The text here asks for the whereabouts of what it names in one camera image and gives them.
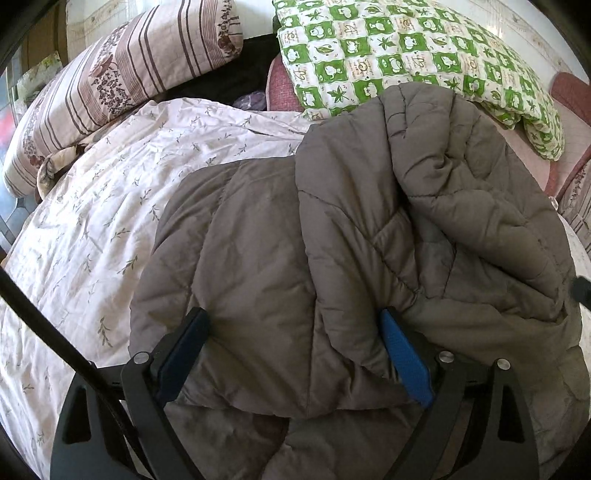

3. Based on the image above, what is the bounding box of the white leaf-print bed sheet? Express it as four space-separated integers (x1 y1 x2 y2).
0 99 591 478

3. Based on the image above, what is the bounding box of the grey hooded puffer jacket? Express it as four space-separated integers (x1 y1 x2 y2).
129 83 591 480

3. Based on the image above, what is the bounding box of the pink and red sofa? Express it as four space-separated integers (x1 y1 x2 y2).
267 55 591 199

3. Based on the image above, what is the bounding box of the striped floral sofa cushion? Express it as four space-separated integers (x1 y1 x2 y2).
556 157 591 259

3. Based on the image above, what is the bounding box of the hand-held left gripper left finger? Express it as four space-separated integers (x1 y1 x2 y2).
50 307 209 480

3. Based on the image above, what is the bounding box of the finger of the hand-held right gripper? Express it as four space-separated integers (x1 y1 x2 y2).
571 276 591 306

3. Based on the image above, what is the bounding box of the patterned plastic bag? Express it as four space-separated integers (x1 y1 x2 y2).
14 51 65 107

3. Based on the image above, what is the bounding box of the striped floral pillow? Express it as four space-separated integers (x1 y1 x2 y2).
2 0 245 197

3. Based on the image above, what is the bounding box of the floral patterned cloth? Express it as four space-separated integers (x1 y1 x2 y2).
36 145 93 199

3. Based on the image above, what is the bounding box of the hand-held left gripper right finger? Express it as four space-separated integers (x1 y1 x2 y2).
379 307 539 480

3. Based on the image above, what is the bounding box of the green checkered pillow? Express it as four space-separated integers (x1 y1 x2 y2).
272 0 566 161

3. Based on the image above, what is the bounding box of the dark cloth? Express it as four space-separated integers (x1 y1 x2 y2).
159 32 280 112

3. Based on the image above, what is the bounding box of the stained glass door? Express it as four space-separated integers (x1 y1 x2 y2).
0 60 28 245

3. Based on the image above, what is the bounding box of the purple cloth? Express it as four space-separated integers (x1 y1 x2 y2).
235 90 269 112

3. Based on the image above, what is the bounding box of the black cable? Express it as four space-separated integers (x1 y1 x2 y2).
0 270 144 480

